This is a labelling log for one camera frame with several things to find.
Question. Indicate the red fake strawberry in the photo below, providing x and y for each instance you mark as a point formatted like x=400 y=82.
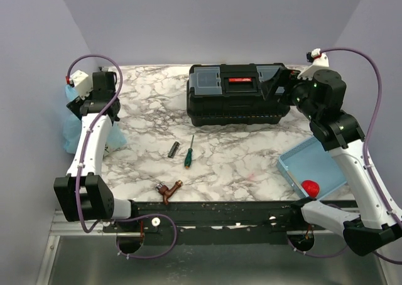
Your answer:
x=312 y=188

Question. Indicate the brown brass faucet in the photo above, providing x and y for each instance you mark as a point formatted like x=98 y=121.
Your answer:
x=167 y=192

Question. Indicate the black bit holder strip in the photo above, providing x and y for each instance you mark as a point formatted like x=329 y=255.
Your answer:
x=173 y=149

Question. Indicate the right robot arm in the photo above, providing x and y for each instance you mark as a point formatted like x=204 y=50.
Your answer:
x=320 y=99

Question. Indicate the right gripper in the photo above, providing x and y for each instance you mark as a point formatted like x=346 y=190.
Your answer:
x=284 y=77

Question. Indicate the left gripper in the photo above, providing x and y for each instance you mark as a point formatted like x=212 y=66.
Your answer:
x=76 y=105

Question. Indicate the black plastic toolbox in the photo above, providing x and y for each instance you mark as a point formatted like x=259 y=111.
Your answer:
x=219 y=95

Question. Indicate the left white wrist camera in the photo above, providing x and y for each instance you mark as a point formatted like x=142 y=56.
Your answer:
x=79 y=84

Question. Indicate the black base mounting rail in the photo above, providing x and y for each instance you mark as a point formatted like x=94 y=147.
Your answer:
x=213 y=223

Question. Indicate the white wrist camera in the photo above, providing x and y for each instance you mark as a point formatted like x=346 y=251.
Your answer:
x=79 y=84
x=319 y=61

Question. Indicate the green handled screwdriver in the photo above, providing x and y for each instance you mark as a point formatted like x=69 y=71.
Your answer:
x=188 y=158

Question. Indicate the light blue plastic basket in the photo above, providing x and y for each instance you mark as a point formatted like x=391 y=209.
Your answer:
x=309 y=161

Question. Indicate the light blue plastic bag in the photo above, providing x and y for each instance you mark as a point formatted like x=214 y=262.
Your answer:
x=73 y=125

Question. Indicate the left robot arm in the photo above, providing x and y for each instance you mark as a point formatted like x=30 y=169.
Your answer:
x=82 y=193

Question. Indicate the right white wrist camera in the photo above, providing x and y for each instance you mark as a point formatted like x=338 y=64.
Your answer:
x=319 y=61

